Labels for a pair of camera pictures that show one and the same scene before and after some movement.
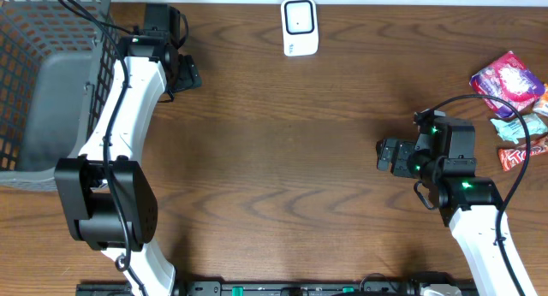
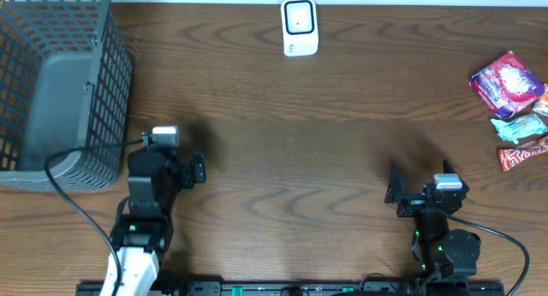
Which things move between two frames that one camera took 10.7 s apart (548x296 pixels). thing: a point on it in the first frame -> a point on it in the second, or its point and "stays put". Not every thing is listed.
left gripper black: (187, 74) -> (187, 174)
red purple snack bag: (511, 80) stays put
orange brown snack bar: (510, 156) stays put
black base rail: (280, 288) stays put
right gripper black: (404, 149) -> (413, 203)
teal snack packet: (513, 128) stays put
